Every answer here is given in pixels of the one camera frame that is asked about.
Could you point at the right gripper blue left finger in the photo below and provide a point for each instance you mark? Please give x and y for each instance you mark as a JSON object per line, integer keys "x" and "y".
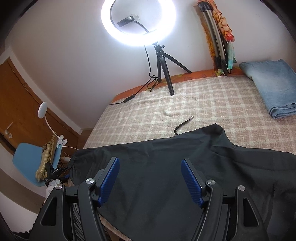
{"x": 107, "y": 180}

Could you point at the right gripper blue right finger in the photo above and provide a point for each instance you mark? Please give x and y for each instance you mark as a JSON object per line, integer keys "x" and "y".
{"x": 194, "y": 182}

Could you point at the dark green pants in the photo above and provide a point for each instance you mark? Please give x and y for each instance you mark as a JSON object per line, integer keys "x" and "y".
{"x": 150, "y": 199}

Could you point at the leopard print cloth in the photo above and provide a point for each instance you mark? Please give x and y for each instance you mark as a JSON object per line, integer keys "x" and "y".
{"x": 48, "y": 152}

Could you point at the light blue chair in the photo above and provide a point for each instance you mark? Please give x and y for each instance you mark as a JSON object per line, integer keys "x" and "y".
{"x": 27, "y": 159}

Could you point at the wooden door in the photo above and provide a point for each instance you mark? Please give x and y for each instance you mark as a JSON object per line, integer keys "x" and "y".
{"x": 19, "y": 115}

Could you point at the white clip desk lamp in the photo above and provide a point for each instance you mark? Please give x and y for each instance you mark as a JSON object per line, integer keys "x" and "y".
{"x": 61, "y": 141}

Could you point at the plaid bed cover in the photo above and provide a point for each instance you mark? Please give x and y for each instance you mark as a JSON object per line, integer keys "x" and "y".
{"x": 232, "y": 102}

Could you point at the black mini tripod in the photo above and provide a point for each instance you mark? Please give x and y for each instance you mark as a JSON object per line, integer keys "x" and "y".
{"x": 163, "y": 68}

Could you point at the folded blue jeans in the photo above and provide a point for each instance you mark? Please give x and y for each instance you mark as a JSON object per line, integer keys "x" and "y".
{"x": 275, "y": 82}

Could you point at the folded silver tripod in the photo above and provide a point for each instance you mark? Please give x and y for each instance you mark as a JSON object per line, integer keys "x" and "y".
{"x": 220, "y": 57}

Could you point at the black phone holder gooseneck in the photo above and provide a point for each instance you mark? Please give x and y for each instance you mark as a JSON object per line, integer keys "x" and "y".
{"x": 131, "y": 19}

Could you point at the white ring light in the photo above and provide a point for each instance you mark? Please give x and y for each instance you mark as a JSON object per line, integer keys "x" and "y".
{"x": 159, "y": 17}

